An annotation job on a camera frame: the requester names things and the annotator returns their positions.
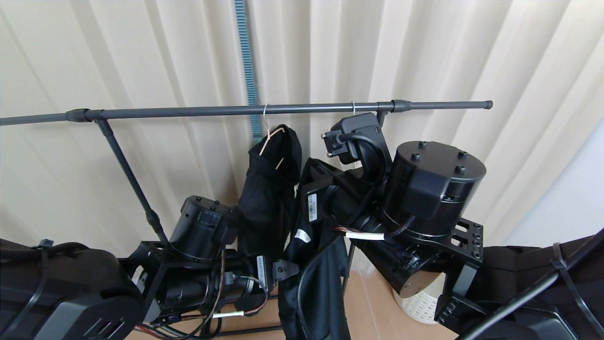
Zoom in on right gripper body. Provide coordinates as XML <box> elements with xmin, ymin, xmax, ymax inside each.
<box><xmin>301</xmin><ymin>176</ymin><xmax>392</xmax><ymax>233</ymax></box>

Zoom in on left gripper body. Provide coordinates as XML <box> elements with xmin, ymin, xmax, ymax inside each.
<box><xmin>160</xmin><ymin>254</ymin><xmax>275</xmax><ymax>317</ymax></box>

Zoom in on black shorts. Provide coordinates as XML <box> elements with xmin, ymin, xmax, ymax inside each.
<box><xmin>236</xmin><ymin>124</ymin><xmax>302</xmax><ymax>258</ymax></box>

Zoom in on black garment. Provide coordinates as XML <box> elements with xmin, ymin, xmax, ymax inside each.
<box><xmin>277</xmin><ymin>158</ymin><xmax>352</xmax><ymax>340</ymax></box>

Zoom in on white laundry basket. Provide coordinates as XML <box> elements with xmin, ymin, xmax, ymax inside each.
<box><xmin>393</xmin><ymin>272</ymin><xmax>446</xmax><ymax>324</ymax></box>

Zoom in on black clothes rack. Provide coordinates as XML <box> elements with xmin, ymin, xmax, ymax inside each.
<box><xmin>0</xmin><ymin>100</ymin><xmax>494</xmax><ymax>338</ymax></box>

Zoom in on beige curtain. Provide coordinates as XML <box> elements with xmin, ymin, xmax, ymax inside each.
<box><xmin>0</xmin><ymin>0</ymin><xmax>258</xmax><ymax>265</ymax></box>
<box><xmin>245</xmin><ymin>0</ymin><xmax>604</xmax><ymax>284</ymax></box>

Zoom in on window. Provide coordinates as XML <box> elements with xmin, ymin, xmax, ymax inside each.
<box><xmin>234</xmin><ymin>0</ymin><xmax>262</xmax><ymax>145</ymax></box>

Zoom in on black cable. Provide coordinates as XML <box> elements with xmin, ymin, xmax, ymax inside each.
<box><xmin>455</xmin><ymin>229</ymin><xmax>604</xmax><ymax>340</ymax></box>
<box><xmin>296</xmin><ymin>134</ymin><xmax>393</xmax><ymax>340</ymax></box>

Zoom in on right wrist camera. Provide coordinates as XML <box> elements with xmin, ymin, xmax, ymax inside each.
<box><xmin>322</xmin><ymin>112</ymin><xmax>393</xmax><ymax>182</ymax></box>

